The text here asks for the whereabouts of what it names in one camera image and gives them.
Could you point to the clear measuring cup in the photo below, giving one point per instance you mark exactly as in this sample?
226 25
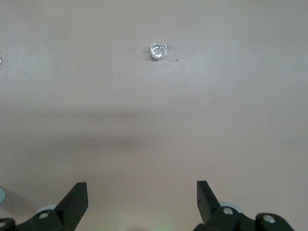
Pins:
157 51

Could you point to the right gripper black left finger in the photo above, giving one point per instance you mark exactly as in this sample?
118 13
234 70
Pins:
69 207

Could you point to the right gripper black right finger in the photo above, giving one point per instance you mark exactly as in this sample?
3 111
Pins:
211 211

